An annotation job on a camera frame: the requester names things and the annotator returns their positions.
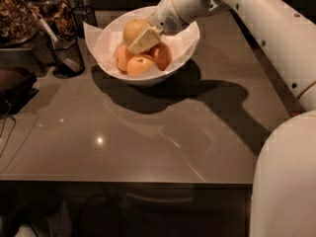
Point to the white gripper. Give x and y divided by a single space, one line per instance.
165 18

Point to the large top orange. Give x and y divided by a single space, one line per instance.
132 29

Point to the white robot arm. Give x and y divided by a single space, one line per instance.
284 187

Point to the right small orange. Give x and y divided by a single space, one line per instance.
162 55

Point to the small orange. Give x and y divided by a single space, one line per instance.
162 55
141 64
123 56

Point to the front small orange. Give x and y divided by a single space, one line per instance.
141 64

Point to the left small orange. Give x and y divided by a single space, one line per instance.
123 56

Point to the white paper bowl liner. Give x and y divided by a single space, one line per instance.
103 41

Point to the white ceramic bowl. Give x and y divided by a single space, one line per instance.
184 46

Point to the black mesh cup rear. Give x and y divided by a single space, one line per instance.
81 15

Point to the black mesh cup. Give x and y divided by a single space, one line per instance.
81 15
67 56

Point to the metal scoop utensil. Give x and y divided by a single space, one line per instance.
48 27

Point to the black mesh cup front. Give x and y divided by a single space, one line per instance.
67 56

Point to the glass jar of nuts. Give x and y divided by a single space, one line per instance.
17 23

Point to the black tray appliance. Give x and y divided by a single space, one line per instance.
16 88

